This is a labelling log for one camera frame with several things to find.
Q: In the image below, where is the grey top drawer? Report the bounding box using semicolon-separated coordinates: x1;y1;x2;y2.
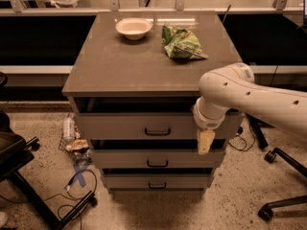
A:
72;97;248;141

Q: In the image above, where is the grey drawer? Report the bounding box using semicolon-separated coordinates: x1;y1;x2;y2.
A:
72;97;248;141
102;168;215;191
90;140;224;169

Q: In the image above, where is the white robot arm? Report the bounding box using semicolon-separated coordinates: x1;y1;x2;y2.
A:
193;62;307;140

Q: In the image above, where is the grey middle drawer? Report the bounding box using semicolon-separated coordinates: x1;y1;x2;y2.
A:
90;140;224;169

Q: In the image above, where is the grey drawer cabinet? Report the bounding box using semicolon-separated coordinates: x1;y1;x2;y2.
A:
61;11;258;199

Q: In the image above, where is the grey bottom drawer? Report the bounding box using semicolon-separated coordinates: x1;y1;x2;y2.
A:
102;168;215;191

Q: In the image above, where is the black chair base right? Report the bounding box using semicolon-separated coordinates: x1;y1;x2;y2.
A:
257;147;307;222

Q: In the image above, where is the green chip bag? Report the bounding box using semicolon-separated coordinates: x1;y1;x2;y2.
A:
162;25;208;59

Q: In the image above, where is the blue tape cross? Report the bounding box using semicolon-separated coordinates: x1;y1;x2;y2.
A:
65;162;90;191

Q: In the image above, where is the white bowl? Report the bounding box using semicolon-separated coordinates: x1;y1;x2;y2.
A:
115;18;153;40

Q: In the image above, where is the clear plastic bottle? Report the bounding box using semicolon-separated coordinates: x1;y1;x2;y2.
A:
62;117;75;142

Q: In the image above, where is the black office chair left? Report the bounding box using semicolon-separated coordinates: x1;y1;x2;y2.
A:
0;72;98;230

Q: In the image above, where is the black floor cable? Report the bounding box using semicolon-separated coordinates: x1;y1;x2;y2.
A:
0;168;98;230

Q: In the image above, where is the wire basket with snacks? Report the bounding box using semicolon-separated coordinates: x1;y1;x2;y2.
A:
59;113;92;163

